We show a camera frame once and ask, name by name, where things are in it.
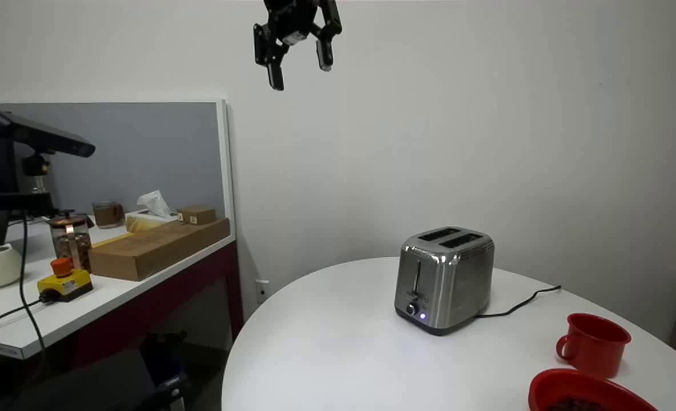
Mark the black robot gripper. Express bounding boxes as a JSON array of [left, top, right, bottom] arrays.
[[252, 0, 346, 94]]

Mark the silver two-slot toaster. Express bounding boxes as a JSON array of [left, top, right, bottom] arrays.
[[392, 224, 498, 338]]

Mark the small brown box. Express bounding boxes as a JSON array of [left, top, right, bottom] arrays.
[[176, 202, 220, 227]]

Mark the tissue box with white tissue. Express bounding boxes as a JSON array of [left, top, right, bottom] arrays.
[[123, 188, 185, 235]]

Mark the flat cardboard box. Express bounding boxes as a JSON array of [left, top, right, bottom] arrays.
[[88, 216, 233, 282]]

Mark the brown cup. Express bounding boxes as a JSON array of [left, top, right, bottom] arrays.
[[92, 198, 126, 227]]

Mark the white side table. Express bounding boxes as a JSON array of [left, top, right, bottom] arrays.
[[0, 224, 247, 411]]

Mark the yellow emergency stop button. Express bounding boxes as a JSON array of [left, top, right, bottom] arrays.
[[34, 255, 96, 304]]

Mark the black chair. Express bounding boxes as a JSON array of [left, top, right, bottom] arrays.
[[134, 330, 198, 411]]

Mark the red mug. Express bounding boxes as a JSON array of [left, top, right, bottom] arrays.
[[555, 311, 635, 382]]

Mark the red bowl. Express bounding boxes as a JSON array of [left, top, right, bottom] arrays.
[[526, 368, 659, 411]]

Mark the grey partition board white frame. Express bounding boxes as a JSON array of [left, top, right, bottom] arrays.
[[0, 94, 241, 247]]

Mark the black camera bar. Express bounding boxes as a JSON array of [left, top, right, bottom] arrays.
[[0, 108, 99, 159]]

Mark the glass jar with metal frame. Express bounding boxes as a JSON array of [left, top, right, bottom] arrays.
[[46, 210, 96, 274]]

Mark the black camera stand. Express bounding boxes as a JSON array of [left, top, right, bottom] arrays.
[[0, 133, 57, 266]]

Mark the black toaster power cable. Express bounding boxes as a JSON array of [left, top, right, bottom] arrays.
[[477, 282, 565, 319]]

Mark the black emergency stop cable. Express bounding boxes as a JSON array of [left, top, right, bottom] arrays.
[[0, 213, 50, 353]]

